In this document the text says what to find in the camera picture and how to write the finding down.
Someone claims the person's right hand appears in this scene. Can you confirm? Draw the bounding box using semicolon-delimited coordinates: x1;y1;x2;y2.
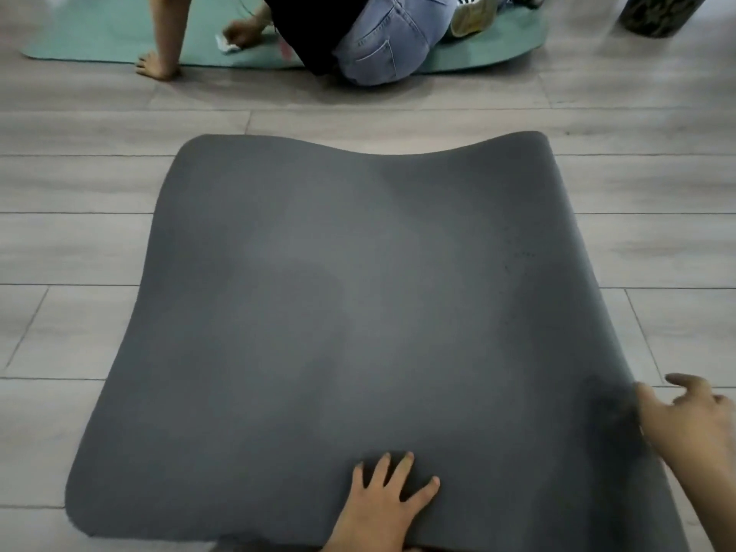
635;373;736;475

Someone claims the green foam mat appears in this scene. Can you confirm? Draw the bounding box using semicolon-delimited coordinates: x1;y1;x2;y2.
21;0;551;75

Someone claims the person's left hand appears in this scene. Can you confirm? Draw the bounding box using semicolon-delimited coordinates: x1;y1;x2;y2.
320;451;442;552

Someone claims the dark grey yoga mat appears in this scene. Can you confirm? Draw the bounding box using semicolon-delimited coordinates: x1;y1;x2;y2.
64;130;691;552

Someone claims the dark patterned trash bin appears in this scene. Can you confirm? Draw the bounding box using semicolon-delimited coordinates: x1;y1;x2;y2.
619;0;711;40

